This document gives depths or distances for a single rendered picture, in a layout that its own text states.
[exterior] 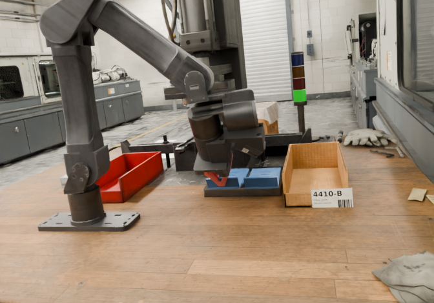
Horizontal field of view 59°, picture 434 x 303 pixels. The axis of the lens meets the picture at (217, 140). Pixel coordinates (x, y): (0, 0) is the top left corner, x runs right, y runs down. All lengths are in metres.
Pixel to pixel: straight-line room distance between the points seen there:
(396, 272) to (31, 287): 0.50
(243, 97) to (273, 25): 9.62
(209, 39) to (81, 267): 0.63
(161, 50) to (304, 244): 0.40
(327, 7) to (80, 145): 9.69
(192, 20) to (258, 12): 9.35
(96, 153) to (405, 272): 0.53
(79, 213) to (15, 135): 5.93
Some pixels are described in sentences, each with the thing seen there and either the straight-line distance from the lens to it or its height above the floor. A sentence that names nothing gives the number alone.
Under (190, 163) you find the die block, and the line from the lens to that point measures 1.08.
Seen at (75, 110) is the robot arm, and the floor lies 1.13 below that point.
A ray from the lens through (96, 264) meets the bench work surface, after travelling 0.66.
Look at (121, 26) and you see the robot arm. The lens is 0.71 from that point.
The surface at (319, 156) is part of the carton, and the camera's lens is 0.99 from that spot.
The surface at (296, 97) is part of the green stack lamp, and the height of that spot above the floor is 1.06.
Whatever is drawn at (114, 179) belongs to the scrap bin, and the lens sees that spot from 1.10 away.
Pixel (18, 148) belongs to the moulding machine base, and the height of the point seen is 0.21.
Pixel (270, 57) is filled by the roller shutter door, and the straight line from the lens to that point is 10.28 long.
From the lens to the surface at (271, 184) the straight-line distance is 0.82.
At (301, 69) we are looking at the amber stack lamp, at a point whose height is 1.14.
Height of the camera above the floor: 1.19
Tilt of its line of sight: 11 degrees down
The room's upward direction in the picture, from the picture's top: 6 degrees counter-clockwise
